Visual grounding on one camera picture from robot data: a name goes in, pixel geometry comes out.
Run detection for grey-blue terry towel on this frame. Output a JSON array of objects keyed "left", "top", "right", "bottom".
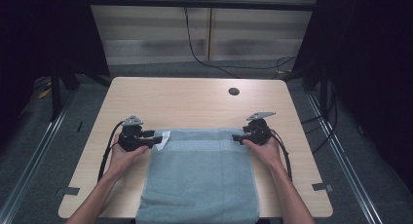
[{"left": 134, "top": 128, "right": 261, "bottom": 224}]

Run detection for metal floor rail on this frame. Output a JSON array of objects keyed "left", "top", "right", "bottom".
[
  {"left": 306, "top": 93, "right": 386, "bottom": 224},
  {"left": 0, "top": 96, "right": 74, "bottom": 224}
]

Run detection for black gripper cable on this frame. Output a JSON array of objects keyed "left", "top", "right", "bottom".
[
  {"left": 269, "top": 130, "right": 293, "bottom": 182},
  {"left": 96, "top": 120, "right": 127, "bottom": 183}
]

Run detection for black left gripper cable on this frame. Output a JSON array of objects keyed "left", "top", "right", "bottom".
[{"left": 96, "top": 120, "right": 127, "bottom": 183}]

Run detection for dark curtain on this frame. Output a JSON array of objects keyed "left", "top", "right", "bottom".
[
  {"left": 0, "top": 0, "right": 111, "bottom": 147},
  {"left": 291, "top": 0, "right": 413, "bottom": 193}
]

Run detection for person's left hand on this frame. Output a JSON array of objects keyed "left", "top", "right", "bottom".
[{"left": 108, "top": 133, "right": 151, "bottom": 180}]

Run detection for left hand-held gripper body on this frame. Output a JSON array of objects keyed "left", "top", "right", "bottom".
[{"left": 117, "top": 115, "right": 144, "bottom": 153}]

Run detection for yellow floor object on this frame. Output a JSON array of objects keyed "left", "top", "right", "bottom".
[{"left": 37, "top": 87, "right": 53, "bottom": 99}]

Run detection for black horizontal frame bar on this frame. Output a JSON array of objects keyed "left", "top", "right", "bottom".
[{"left": 87, "top": 0, "right": 320, "bottom": 13}]

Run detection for black floor cables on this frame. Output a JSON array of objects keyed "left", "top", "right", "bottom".
[{"left": 300, "top": 77, "right": 339, "bottom": 155}]

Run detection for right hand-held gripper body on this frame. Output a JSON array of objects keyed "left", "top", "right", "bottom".
[{"left": 243, "top": 111, "right": 277, "bottom": 146}]

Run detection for person's right hand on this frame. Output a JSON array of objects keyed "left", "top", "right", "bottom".
[{"left": 243, "top": 130, "right": 284, "bottom": 173}]

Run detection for grey tape piece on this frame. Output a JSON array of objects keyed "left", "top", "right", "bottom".
[
  {"left": 56, "top": 186, "right": 81, "bottom": 197},
  {"left": 311, "top": 182, "right": 334, "bottom": 192}
]

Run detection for black hanging wall cable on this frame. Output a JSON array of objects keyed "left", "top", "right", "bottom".
[{"left": 183, "top": 6, "right": 297, "bottom": 80}]

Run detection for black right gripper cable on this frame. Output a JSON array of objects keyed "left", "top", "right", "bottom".
[{"left": 269, "top": 130, "right": 293, "bottom": 182}]

